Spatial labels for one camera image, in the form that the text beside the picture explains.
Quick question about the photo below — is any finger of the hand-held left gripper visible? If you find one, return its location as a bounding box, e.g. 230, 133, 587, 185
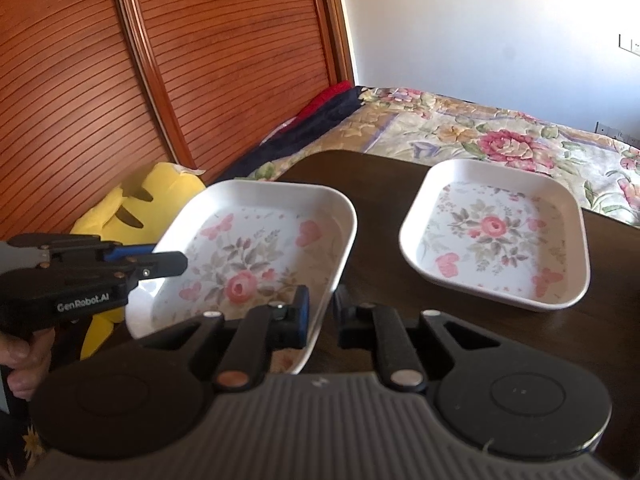
102, 251, 189, 286
6, 232, 157, 264

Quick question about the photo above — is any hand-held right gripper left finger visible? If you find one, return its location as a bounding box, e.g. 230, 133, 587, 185
137, 285, 311, 394

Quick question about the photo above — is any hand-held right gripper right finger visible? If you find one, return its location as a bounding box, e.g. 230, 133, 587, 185
333, 285, 502, 394

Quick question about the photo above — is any white floral square plate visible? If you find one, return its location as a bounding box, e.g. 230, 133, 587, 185
399, 159, 592, 314
125, 180, 359, 376

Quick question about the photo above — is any person's left hand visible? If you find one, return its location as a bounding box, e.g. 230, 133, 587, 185
0, 329, 54, 402

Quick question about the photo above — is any yellow plush toy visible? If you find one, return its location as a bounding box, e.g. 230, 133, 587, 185
70, 161, 208, 361

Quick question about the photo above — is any wooden slatted wardrobe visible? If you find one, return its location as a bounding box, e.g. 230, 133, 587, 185
0, 0, 357, 242

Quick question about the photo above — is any red blanket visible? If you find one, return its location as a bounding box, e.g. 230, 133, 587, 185
294, 80, 354, 122

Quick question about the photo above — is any floral quilt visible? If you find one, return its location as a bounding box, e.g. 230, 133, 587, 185
249, 85, 640, 227

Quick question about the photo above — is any white wall socket strip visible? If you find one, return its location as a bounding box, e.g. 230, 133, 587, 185
596, 121, 627, 141

